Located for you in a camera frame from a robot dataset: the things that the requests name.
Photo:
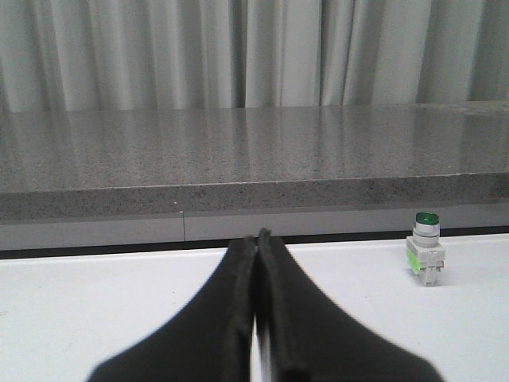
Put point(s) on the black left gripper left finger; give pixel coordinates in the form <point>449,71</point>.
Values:
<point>208,340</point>

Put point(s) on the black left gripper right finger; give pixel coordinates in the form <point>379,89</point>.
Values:
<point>305,336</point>

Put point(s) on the grey granite counter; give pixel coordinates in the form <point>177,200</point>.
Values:
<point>94,178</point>

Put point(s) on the grey curtain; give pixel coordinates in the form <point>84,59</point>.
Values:
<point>122,55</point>

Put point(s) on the green pushbutton switch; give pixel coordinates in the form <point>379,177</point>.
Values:
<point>425,254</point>

